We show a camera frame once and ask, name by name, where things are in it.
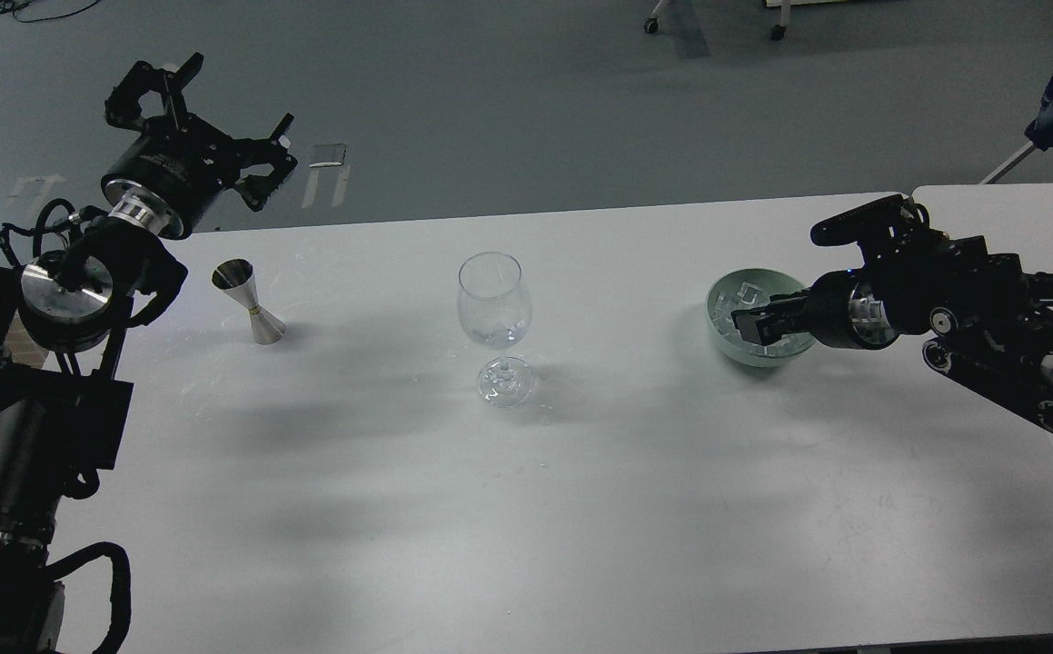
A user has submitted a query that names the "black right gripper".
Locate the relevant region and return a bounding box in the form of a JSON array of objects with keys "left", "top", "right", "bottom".
[{"left": 732, "top": 272, "right": 899, "bottom": 351}]

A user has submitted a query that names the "steel cocktail jigger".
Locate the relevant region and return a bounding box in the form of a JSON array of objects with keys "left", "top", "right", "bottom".
[{"left": 211, "top": 258, "right": 286, "bottom": 346}]

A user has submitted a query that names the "green bowl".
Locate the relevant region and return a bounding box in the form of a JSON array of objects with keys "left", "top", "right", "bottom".
[{"left": 706, "top": 267, "right": 816, "bottom": 368}]

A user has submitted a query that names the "pile of ice cubes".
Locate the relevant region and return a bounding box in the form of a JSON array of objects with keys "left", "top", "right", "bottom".
[{"left": 706, "top": 278, "right": 814, "bottom": 366}]

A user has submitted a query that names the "clear wine glass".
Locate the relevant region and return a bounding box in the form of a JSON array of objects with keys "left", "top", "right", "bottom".
[{"left": 457, "top": 252, "right": 537, "bottom": 407}]

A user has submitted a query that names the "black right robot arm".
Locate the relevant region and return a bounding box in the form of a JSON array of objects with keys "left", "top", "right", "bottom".
[{"left": 732, "top": 231, "right": 1053, "bottom": 434}]

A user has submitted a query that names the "white tape floor marker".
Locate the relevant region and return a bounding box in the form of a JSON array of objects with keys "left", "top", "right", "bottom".
[{"left": 301, "top": 142, "right": 352, "bottom": 210}]

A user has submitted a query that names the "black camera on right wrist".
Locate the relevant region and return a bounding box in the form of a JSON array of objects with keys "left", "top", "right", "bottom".
[{"left": 810, "top": 193, "right": 929, "bottom": 247}]

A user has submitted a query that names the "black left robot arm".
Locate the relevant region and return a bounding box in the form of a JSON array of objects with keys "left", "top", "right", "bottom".
[{"left": 0, "top": 53, "right": 297, "bottom": 653}]

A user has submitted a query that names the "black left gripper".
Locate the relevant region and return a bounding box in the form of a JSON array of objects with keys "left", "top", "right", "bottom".
[{"left": 101, "top": 51, "right": 298, "bottom": 240}]

